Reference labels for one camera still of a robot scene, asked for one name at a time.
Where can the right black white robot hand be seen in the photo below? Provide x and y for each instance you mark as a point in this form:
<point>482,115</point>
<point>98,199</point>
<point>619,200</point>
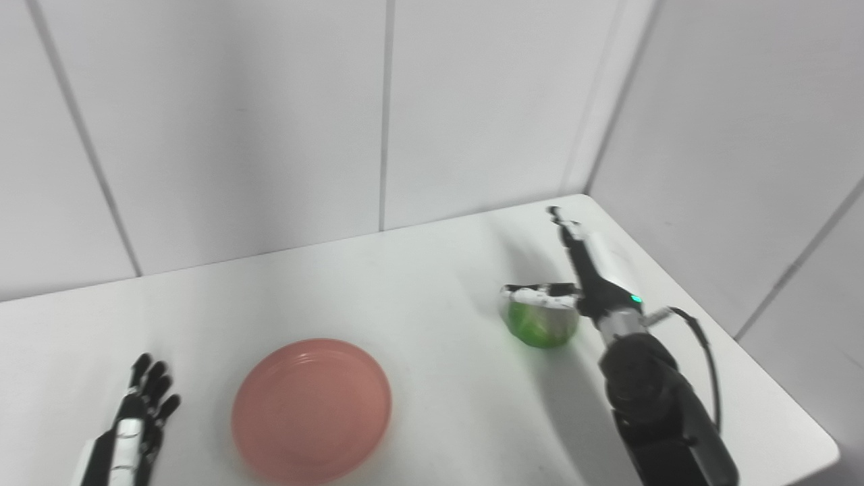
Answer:
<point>604,287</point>

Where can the green white cabbage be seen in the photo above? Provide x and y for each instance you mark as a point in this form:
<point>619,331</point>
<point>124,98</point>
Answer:
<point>543,327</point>

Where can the pink round plate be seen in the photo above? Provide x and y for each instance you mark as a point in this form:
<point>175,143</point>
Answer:
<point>312,412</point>

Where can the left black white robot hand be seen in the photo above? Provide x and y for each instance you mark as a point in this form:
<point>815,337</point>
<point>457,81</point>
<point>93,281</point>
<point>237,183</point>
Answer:
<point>128,432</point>

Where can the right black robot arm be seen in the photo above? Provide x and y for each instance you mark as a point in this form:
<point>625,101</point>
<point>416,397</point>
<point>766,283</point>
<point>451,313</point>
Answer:
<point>661,405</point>

